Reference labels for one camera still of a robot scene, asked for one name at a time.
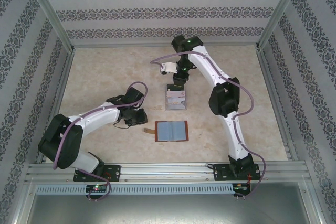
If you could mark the aluminium mounting rail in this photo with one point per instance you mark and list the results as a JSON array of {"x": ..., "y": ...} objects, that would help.
[{"x": 168, "y": 172}]

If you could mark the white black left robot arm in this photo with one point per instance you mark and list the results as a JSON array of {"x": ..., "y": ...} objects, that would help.
[{"x": 97, "y": 116}]

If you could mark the aluminium frame bar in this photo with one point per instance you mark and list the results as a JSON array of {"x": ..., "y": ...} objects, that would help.
[
  {"x": 25, "y": 203},
  {"x": 316, "y": 203}
]

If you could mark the aluminium table edge rail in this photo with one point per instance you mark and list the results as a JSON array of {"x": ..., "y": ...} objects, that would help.
[
  {"x": 57, "y": 103},
  {"x": 268, "y": 77}
]

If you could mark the clear acrylic card stand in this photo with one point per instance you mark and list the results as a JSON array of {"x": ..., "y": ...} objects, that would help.
[{"x": 186, "y": 103}]

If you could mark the brown leather card holder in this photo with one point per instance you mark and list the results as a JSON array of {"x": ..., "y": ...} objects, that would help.
[{"x": 170, "y": 132}]

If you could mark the white yellow credit card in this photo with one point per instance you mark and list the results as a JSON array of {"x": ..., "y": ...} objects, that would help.
[{"x": 176, "y": 100}]

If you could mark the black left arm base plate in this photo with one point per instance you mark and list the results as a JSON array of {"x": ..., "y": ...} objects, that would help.
[{"x": 115, "y": 172}]

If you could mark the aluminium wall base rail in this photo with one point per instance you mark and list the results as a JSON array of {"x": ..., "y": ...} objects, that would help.
[{"x": 165, "y": 46}]

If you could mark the small LED controller board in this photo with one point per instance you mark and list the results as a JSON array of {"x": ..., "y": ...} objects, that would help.
[
  {"x": 240, "y": 187},
  {"x": 97, "y": 188}
]

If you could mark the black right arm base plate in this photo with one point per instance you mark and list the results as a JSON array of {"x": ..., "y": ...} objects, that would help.
[{"x": 221, "y": 172}]

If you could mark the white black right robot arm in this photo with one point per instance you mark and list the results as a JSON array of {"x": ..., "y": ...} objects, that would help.
[{"x": 207, "y": 64}]

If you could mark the pink print credit card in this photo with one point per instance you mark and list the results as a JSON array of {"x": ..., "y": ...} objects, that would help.
[{"x": 176, "y": 94}]

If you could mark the grey metal sheet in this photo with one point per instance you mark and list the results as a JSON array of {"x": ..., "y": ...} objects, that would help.
[{"x": 168, "y": 211}]

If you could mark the aluminium frame post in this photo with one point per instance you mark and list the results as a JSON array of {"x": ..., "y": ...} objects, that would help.
[
  {"x": 47, "y": 6},
  {"x": 282, "y": 6}
]

